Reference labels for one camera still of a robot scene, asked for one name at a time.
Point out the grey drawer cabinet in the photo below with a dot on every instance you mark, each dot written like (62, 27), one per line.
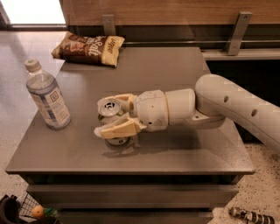
(175, 176)

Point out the black wire basket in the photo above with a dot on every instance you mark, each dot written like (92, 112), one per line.
(27, 203)

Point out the metal wall bracket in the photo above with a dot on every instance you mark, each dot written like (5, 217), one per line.
(233, 45)
(108, 23)

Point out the dark round object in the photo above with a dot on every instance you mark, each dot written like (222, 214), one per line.
(9, 210)

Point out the clear plastic water bottle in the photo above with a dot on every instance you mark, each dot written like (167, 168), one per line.
(45, 91)

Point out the green white 7up can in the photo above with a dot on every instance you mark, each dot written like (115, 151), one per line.
(110, 109)

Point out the orange fruit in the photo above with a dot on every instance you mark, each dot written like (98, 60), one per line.
(38, 212)

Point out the black white striped object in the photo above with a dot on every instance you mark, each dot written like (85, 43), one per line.
(249, 216)

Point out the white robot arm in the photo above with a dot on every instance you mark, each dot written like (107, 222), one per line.
(213, 99)

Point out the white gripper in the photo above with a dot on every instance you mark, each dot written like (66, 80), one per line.
(150, 109)

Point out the left metal wall bracket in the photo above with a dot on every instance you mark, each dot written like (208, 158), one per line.
(108, 23)

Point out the brown chip bag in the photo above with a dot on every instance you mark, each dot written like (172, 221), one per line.
(103, 50)

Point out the right metal wall bracket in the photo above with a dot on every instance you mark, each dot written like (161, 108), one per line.
(233, 45)

